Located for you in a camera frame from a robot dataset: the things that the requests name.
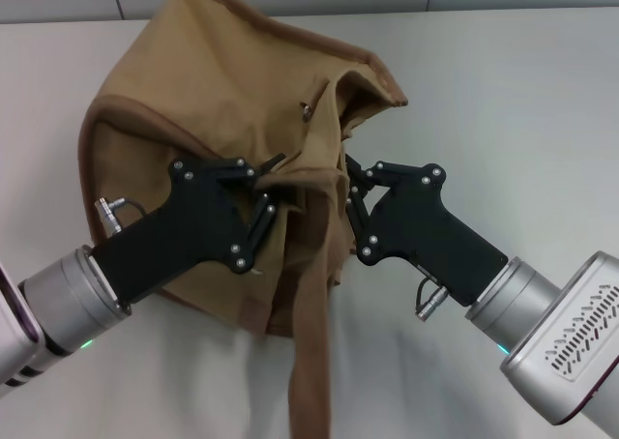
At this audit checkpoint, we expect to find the gripper cable with plug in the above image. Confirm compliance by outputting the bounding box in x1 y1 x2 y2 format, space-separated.
94 195 150 228
414 277 450 322

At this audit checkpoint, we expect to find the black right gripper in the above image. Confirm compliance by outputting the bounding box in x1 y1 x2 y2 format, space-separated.
344 153 510 308

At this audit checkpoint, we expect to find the khaki canvas food bag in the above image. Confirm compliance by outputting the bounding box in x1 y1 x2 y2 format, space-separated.
76 0 410 439

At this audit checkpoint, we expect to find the right gripper cable with plug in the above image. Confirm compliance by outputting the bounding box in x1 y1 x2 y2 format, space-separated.
414 277 450 322

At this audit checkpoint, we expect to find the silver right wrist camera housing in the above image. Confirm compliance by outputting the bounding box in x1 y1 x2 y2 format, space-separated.
497 249 619 412

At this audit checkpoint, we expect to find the left gripper cable with plug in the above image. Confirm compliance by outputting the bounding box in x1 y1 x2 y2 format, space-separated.
94 195 150 228

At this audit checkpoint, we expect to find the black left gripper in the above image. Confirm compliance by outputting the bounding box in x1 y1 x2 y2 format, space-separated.
90 153 287 308

